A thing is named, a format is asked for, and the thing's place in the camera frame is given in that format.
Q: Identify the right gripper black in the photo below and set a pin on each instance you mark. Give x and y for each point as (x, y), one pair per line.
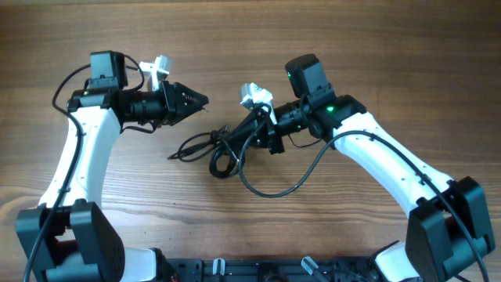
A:
(264, 134)

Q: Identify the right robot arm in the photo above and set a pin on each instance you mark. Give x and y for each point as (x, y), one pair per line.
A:
(449, 227)

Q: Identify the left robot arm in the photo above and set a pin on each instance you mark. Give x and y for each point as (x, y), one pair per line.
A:
(67, 237)

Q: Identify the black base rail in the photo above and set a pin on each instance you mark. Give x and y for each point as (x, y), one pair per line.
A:
(349, 269)

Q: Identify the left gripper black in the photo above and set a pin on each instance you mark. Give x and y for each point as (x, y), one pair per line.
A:
(176, 110)

